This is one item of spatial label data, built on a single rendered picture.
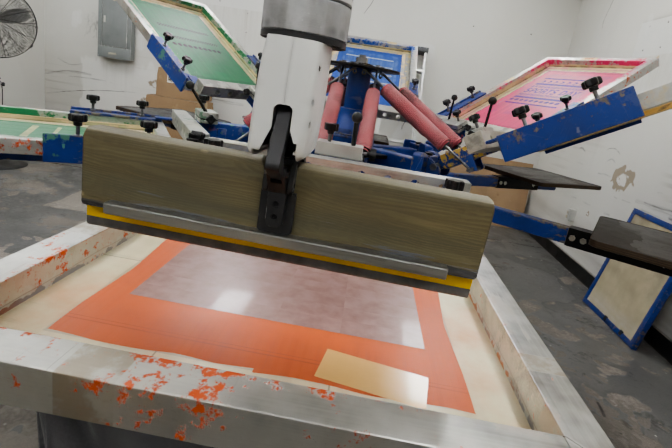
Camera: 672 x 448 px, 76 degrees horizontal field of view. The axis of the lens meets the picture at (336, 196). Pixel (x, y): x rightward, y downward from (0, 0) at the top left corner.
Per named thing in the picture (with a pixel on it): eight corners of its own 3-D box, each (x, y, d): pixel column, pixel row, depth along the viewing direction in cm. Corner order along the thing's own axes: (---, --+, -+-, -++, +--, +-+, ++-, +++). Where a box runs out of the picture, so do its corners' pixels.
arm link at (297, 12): (278, 7, 42) (275, 37, 43) (254, -15, 34) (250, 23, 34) (354, 19, 42) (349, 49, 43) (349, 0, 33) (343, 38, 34)
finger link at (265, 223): (266, 157, 39) (258, 227, 41) (257, 163, 36) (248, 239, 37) (301, 164, 39) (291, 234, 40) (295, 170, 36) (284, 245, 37)
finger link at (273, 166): (287, 80, 37) (287, 131, 41) (262, 138, 32) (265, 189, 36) (301, 82, 37) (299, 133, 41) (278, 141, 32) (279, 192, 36)
